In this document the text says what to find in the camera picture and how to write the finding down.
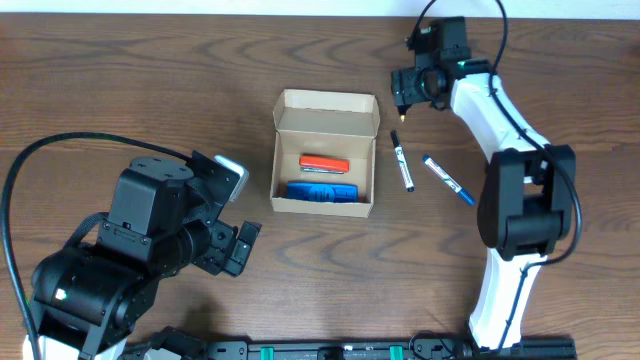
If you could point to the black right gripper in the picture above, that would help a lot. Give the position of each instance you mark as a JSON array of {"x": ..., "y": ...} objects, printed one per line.
[{"x": 403, "y": 93}]

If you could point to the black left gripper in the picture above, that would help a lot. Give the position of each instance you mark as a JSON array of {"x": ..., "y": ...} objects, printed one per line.
[{"x": 226, "y": 245}]

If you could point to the black correction tape dispenser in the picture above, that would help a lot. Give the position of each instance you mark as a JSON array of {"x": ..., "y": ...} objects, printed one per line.
[{"x": 402, "y": 111}]

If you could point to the blue plastic holder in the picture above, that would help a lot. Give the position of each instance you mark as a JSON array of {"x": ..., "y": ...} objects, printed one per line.
[{"x": 322, "y": 192}]

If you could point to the red stapler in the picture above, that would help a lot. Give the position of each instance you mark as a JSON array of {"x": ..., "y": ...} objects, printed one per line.
[{"x": 322, "y": 164}]

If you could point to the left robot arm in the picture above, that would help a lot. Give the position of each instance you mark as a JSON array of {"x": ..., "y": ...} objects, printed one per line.
[{"x": 164, "y": 217}]

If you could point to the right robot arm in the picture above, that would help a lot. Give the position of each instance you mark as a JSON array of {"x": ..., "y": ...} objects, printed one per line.
[{"x": 528, "y": 202}]

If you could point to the black whiteboard marker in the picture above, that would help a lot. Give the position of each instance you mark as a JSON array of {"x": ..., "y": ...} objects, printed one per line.
[{"x": 402, "y": 162}]

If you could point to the blue whiteboard marker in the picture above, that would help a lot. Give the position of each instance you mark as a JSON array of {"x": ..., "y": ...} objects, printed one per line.
[{"x": 448, "y": 180}]

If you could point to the open cardboard box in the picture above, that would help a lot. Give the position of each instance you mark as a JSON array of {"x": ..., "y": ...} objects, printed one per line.
[{"x": 326, "y": 124}]

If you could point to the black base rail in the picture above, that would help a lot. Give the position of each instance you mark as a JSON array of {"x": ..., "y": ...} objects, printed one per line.
[{"x": 171, "y": 343}]

